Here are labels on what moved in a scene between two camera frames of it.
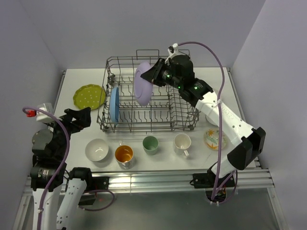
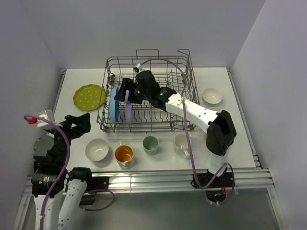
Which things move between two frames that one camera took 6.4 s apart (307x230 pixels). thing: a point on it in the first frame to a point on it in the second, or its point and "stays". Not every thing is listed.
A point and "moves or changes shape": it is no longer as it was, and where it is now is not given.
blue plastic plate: [114, 105] stays
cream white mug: [182, 142] stays
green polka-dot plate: [90, 95] stays
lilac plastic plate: [143, 88] moves or changes shape
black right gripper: [153, 74] to [127, 85]
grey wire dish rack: [119, 110] stays
